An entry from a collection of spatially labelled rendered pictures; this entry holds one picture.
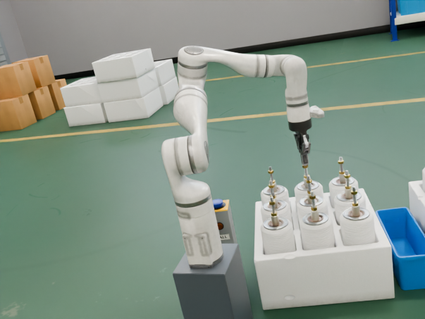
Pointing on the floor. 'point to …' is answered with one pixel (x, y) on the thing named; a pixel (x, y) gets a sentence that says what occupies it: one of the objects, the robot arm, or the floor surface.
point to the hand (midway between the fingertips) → (304, 158)
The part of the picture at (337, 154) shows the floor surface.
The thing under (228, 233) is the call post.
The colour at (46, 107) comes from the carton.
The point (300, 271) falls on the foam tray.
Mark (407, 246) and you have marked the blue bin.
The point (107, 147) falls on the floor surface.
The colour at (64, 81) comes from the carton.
